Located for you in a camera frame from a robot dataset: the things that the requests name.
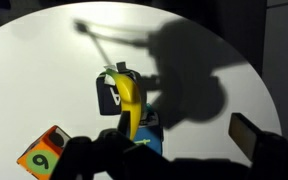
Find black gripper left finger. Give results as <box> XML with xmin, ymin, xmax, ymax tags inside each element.
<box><xmin>50</xmin><ymin>110</ymin><xmax>172</xmax><ymax>180</ymax></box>

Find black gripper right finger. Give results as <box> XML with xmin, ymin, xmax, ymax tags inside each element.
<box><xmin>227</xmin><ymin>112</ymin><xmax>288</xmax><ymax>180</ymax></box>

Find yellow banana plush toy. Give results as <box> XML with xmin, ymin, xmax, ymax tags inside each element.
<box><xmin>104</xmin><ymin>67</ymin><xmax>143</xmax><ymax>141</ymax></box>

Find blue dice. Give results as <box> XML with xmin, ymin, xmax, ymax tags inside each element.
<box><xmin>131</xmin><ymin>104</ymin><xmax>165</xmax><ymax>156</ymax></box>

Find orange dice with number six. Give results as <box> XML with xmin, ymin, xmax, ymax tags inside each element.
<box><xmin>16</xmin><ymin>124</ymin><xmax>73</xmax><ymax>180</ymax></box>

